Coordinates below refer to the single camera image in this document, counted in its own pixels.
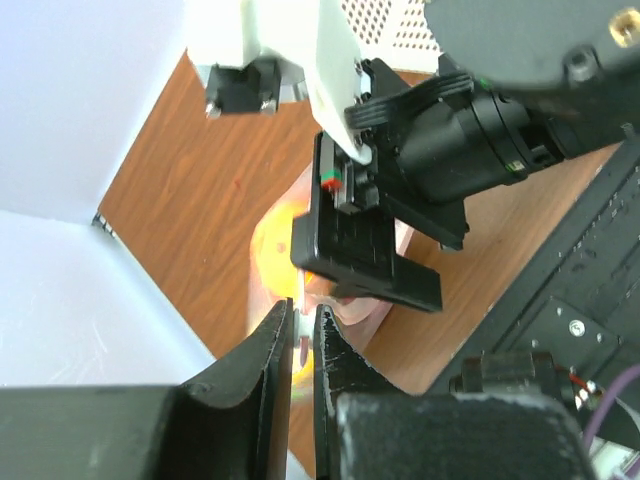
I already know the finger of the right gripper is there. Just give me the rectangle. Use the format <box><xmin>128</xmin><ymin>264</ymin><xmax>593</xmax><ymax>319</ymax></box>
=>
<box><xmin>329</xmin><ymin>254</ymin><xmax>443</xmax><ymax>313</ymax></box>
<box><xmin>291</xmin><ymin>202</ymin><xmax>395</xmax><ymax>295</ymax></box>

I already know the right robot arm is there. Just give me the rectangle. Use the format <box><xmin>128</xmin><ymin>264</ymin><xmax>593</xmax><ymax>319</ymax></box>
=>
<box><xmin>290</xmin><ymin>1</ymin><xmax>639</xmax><ymax>312</ymax></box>

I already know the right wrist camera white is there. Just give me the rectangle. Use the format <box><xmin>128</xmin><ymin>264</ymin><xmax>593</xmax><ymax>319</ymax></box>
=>
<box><xmin>185</xmin><ymin>1</ymin><xmax>372</xmax><ymax>165</ymax></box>

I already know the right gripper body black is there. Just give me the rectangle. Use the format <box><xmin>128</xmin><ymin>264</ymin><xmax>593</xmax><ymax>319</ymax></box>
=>
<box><xmin>313</xmin><ymin>58</ymin><xmax>530</xmax><ymax>250</ymax></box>

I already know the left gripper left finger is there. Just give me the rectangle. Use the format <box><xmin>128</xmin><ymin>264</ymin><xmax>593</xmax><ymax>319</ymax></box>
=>
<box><xmin>1</xmin><ymin>300</ymin><xmax>293</xmax><ymax>479</ymax></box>

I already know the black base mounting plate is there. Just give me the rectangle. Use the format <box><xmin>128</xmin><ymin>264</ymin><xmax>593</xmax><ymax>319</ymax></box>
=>
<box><xmin>429</xmin><ymin>140</ymin><xmax>639</xmax><ymax>393</ymax></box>

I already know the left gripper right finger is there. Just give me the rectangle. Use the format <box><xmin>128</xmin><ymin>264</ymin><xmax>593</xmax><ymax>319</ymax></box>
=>
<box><xmin>313</xmin><ymin>306</ymin><xmax>595</xmax><ymax>479</ymax></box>

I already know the clear zip top bag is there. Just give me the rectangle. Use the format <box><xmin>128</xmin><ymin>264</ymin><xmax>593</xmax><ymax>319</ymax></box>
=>
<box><xmin>247</xmin><ymin>168</ymin><xmax>391</xmax><ymax>402</ymax></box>

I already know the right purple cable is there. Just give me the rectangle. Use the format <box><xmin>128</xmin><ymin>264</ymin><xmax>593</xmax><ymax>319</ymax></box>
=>
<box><xmin>582</xmin><ymin>363</ymin><xmax>640</xmax><ymax>451</ymax></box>

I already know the yellow fake lemon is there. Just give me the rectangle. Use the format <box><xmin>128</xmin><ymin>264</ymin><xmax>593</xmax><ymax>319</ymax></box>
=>
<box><xmin>250</xmin><ymin>201</ymin><xmax>307</xmax><ymax>300</ymax></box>

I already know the white perforated plastic basket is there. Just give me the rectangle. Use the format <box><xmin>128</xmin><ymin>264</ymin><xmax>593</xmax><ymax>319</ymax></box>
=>
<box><xmin>341</xmin><ymin>0</ymin><xmax>441</xmax><ymax>74</ymax></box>

